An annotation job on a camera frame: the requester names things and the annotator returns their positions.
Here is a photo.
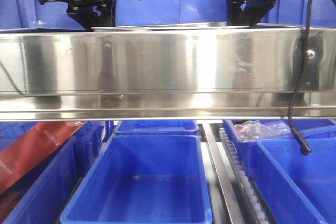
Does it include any clear plastic bag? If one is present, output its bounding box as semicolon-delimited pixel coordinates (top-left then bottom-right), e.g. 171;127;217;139
234;120;278;142

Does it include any white roller track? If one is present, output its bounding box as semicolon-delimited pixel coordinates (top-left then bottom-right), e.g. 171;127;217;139
218;128;269;223

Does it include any blue bin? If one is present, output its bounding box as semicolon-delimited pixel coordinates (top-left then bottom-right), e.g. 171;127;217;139
1;136;79;223
60;135;213;223
256;137;336;224
114;120;198;135
223;119;335;180

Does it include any red package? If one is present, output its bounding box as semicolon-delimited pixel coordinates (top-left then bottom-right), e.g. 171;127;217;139
1;121;86;193

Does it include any blue bin lower left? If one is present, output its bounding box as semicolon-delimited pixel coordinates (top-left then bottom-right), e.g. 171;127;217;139
1;136;79;223

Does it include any blue bin lower centre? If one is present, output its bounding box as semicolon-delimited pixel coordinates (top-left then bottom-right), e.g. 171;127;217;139
60;135;213;223

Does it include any blue bin rear right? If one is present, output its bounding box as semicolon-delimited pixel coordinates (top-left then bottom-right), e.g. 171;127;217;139
223;119;335;180

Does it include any blue bin lower right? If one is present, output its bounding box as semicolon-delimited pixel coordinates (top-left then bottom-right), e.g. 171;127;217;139
256;137;336;224

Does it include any blue bin rear centre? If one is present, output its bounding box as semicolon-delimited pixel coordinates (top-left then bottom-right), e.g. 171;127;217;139
114;120;198;135

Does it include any large silver tray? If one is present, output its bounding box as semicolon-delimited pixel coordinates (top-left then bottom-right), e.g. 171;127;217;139
91;22;249;32

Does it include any black cable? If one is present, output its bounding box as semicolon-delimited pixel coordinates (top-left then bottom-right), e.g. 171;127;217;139
287;0;336;156

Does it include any stainless steel shelf front rail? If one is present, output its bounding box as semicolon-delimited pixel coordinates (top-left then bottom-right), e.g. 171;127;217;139
0;26;336;122

